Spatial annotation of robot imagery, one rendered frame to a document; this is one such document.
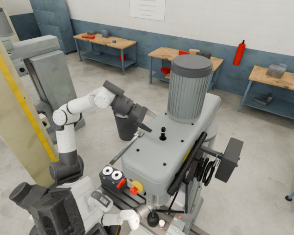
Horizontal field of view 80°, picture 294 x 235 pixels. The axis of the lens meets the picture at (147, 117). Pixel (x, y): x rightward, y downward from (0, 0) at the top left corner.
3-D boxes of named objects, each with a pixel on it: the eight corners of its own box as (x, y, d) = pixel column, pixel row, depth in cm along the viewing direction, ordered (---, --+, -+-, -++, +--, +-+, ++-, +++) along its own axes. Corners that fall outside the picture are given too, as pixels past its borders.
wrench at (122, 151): (114, 167, 76) (113, 165, 75) (107, 162, 78) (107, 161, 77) (144, 133, 92) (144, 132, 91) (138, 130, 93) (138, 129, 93)
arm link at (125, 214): (133, 217, 114) (114, 217, 117) (136, 226, 117) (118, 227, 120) (135, 209, 119) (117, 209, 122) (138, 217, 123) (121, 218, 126)
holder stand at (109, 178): (120, 194, 164) (118, 183, 151) (101, 184, 171) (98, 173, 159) (127, 183, 172) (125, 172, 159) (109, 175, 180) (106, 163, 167)
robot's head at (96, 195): (97, 206, 93) (105, 210, 88) (86, 197, 89) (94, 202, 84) (104, 195, 97) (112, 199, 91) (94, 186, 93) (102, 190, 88)
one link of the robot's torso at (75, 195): (32, 258, 92) (76, 266, 75) (10, 197, 92) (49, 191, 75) (77, 219, 118) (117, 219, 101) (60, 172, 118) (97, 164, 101)
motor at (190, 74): (192, 128, 95) (205, 73, 74) (160, 115, 103) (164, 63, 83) (205, 110, 108) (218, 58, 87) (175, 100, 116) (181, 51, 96)
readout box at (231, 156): (228, 184, 110) (239, 164, 96) (213, 177, 114) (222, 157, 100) (235, 162, 123) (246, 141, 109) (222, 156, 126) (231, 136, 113)
